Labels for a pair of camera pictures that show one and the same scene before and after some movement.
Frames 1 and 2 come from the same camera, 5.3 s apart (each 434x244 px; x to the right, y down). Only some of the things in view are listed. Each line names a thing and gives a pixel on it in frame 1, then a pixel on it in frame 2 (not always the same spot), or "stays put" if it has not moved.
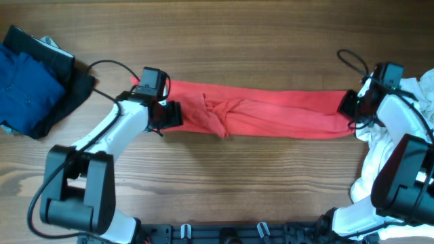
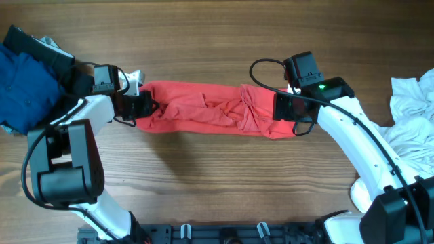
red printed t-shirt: x=234 y=112 stays put
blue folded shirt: x=30 y=93 stays put
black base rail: x=227 y=233 stays put
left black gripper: x=170 y=115 to x=143 y=104
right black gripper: x=348 y=104 to x=281 y=106
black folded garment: x=78 y=84 stays put
